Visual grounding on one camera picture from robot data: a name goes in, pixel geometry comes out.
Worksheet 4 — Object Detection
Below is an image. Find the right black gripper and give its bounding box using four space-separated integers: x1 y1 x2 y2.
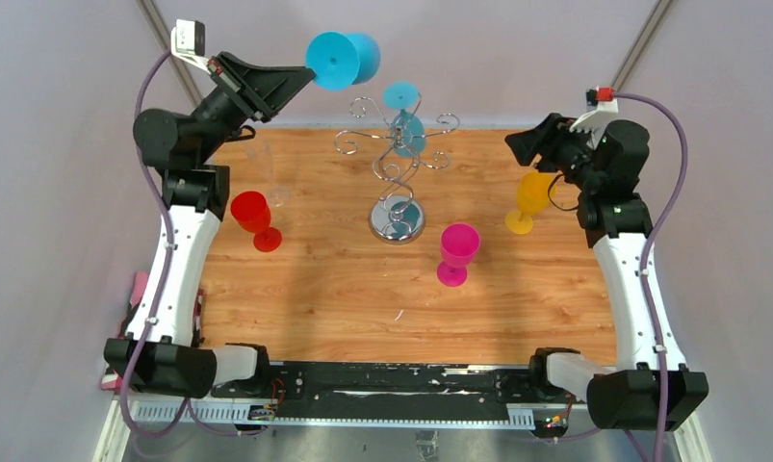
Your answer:
504 113 605 193

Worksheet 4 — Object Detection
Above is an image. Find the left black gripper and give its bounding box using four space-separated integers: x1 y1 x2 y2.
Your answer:
193 52 316 164

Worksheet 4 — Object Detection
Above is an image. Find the yellow wine glass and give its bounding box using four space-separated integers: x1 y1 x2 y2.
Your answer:
504 171 555 235

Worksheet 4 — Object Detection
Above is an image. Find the clear wine glass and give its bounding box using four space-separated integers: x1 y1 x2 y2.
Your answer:
246 141 290 208

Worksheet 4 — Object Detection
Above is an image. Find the blue wine glass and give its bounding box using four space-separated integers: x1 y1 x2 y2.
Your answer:
304 31 381 91
383 82 426 158

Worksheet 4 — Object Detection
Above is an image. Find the pink wine glass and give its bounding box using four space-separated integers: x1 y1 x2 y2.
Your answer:
436 222 481 287

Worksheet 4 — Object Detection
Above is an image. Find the red wine glass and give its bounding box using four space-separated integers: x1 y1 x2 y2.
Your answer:
230 191 282 252

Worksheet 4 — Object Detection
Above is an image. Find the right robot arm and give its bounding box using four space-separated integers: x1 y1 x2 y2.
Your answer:
504 113 709 431

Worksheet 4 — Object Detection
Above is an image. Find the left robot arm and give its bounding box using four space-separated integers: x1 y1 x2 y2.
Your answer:
103 52 315 398

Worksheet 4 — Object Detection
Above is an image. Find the chrome wine glass rack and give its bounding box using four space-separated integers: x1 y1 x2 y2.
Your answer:
333 113 461 245

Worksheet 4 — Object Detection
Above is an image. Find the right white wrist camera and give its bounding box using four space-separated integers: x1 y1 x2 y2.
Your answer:
569 96 619 134

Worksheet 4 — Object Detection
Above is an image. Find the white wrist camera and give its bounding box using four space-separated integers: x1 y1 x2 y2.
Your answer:
170 19 209 72
569 96 619 134

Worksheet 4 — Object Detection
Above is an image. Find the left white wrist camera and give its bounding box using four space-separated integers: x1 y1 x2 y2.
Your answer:
170 19 209 72

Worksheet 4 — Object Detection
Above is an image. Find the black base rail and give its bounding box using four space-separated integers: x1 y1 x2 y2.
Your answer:
130 358 617 441

